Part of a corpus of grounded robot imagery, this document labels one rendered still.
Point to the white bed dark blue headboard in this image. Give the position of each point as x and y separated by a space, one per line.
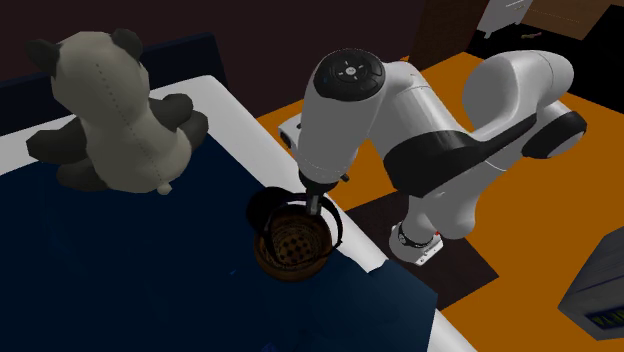
229 117

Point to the white cabinet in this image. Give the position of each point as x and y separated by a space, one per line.
502 14

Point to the brown wooden furniture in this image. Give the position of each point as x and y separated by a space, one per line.
565 17

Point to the dark blue blanket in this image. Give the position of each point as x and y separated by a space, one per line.
146 273

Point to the dark robot stand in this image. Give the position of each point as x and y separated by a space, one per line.
463 278

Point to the dark grey box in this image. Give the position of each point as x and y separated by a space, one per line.
597 287

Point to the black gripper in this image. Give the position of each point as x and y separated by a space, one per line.
318 187

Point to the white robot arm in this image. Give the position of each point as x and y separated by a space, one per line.
429 117

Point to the black and white panda plush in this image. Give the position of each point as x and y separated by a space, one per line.
122 122

